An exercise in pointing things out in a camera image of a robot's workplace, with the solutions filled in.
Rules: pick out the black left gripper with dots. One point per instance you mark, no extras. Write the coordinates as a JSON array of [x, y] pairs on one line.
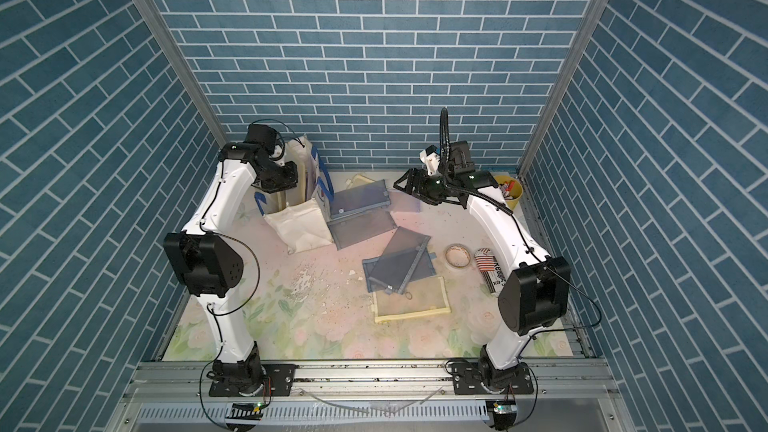
[[291, 180]]

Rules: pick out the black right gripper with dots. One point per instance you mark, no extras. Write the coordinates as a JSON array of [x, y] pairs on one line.
[[414, 176]]

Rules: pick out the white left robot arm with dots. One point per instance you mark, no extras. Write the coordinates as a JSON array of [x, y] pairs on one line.
[[201, 253]]

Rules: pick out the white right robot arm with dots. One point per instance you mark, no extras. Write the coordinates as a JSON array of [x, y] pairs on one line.
[[536, 285]]

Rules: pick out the pale purple mesh pouch back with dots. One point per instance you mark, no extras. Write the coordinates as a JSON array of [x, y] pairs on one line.
[[403, 203]]

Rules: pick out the grey blue zipper pouch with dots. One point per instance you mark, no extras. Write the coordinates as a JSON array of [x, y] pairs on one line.
[[359, 199]]

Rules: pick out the white canvas tote bag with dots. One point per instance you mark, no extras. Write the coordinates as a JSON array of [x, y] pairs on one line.
[[299, 215]]

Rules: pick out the lower grey mesh pouch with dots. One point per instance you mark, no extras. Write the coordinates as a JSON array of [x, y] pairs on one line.
[[361, 227]]

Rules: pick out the yellow trim mesh pouch front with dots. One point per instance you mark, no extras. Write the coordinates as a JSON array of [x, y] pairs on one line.
[[423, 298]]

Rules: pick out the roll of clear tape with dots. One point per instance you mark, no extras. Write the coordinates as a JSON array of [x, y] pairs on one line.
[[458, 256]]

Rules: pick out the yellow cup with markers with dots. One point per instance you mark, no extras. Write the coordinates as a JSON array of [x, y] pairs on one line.
[[511, 188]]

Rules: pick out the striped flag drink can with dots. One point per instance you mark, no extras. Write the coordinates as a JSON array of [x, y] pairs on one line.
[[490, 270]]

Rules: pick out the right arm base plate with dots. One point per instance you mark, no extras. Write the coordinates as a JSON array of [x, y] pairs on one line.
[[480, 377]]

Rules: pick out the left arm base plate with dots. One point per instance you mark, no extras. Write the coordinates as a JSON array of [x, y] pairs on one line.
[[244, 380]]

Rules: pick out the aluminium front rail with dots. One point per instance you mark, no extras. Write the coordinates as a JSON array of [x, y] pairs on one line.
[[548, 378]]

